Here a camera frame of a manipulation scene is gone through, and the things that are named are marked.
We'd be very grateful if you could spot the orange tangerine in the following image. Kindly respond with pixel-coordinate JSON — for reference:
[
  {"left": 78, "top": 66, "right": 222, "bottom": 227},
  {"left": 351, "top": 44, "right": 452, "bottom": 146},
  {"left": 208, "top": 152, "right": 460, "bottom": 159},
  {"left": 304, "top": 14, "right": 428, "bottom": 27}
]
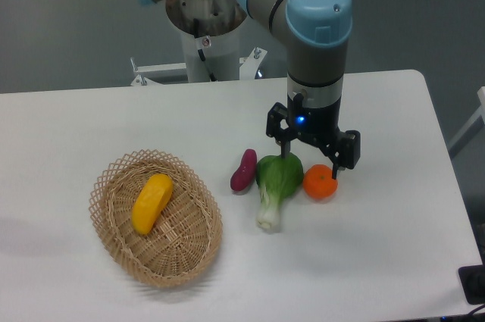
[{"left": 302, "top": 164, "right": 338, "bottom": 201}]

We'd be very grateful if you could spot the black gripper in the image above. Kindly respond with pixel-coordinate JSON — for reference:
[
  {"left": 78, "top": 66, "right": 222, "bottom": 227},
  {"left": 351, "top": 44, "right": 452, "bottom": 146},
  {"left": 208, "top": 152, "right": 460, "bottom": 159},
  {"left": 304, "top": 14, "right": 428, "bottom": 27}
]
[{"left": 266, "top": 94, "right": 361, "bottom": 180}]

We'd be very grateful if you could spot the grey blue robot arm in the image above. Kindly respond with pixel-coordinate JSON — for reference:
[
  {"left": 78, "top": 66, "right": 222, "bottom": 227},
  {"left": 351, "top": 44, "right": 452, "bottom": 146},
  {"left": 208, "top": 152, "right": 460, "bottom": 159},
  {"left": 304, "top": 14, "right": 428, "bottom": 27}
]
[{"left": 139, "top": 0, "right": 361, "bottom": 173}]

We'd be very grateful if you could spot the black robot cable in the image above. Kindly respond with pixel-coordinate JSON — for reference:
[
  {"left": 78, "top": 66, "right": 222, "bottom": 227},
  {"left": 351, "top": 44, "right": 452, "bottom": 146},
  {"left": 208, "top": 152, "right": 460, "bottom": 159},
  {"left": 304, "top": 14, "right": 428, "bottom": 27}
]
[{"left": 192, "top": 17, "right": 218, "bottom": 83}]

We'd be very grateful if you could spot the white frame at right edge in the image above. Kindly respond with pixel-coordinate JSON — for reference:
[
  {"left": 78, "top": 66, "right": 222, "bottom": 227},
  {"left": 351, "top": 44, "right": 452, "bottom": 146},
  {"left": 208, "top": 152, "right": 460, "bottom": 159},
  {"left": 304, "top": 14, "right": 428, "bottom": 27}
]
[{"left": 447, "top": 86, "right": 484, "bottom": 159}]

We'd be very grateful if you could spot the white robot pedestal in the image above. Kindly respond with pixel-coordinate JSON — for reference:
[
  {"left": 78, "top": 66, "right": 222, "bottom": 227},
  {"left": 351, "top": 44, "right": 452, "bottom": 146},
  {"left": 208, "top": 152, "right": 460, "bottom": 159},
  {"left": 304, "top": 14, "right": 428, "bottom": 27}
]
[{"left": 130, "top": 0, "right": 268, "bottom": 86}]

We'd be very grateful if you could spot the purple sweet potato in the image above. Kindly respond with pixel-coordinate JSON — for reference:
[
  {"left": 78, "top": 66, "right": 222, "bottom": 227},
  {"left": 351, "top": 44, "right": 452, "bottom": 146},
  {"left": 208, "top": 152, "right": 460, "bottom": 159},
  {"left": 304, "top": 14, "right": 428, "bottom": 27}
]
[{"left": 230, "top": 148, "right": 258, "bottom": 192}]

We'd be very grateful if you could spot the woven wicker basket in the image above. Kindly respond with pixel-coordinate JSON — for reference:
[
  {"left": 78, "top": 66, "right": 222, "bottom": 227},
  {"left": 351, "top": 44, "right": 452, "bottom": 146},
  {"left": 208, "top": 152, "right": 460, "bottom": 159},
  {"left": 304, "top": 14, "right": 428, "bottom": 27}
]
[{"left": 89, "top": 149, "right": 223, "bottom": 288}]

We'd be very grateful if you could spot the black device at table edge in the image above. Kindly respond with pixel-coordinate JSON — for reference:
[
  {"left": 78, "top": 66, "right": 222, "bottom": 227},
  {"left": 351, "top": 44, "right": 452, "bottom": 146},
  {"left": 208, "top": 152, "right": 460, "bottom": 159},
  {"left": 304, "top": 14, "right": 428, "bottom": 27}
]
[{"left": 458, "top": 264, "right": 484, "bottom": 305}]

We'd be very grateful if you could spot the yellow mango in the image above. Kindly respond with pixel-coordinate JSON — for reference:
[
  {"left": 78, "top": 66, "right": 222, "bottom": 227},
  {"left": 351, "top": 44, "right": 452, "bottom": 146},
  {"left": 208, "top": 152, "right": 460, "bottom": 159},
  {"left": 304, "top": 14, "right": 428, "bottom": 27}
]
[{"left": 131, "top": 174, "right": 174, "bottom": 235}]

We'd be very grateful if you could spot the green bok choy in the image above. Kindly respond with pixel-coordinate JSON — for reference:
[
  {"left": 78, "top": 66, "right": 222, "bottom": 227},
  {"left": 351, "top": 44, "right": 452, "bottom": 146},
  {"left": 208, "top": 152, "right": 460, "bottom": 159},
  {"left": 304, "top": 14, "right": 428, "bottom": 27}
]
[{"left": 255, "top": 153, "right": 304, "bottom": 231}]

